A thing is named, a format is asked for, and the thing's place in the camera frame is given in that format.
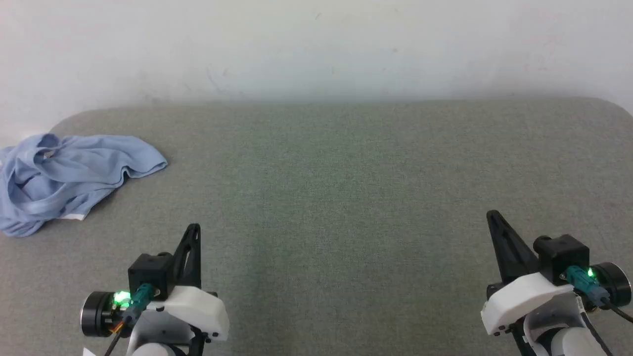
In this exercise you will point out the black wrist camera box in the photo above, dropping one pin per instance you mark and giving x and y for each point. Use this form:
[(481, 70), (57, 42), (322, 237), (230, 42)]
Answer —
[(561, 257), (148, 272)]

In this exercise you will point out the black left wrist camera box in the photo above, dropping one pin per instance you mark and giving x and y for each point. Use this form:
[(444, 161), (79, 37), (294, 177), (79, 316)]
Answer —
[(148, 272)]

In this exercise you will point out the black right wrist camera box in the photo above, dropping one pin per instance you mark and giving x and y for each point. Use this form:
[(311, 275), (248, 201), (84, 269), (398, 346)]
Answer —
[(561, 257)]

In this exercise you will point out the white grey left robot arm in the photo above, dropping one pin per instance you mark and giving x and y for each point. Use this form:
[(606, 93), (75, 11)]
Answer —
[(96, 316)]

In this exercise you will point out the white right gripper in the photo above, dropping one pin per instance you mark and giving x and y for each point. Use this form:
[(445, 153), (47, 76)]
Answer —
[(524, 299)]

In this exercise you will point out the light blue and white garment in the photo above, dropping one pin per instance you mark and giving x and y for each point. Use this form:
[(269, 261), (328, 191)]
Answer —
[(74, 168)]

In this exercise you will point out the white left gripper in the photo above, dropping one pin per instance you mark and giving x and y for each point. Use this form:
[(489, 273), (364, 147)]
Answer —
[(198, 314)]

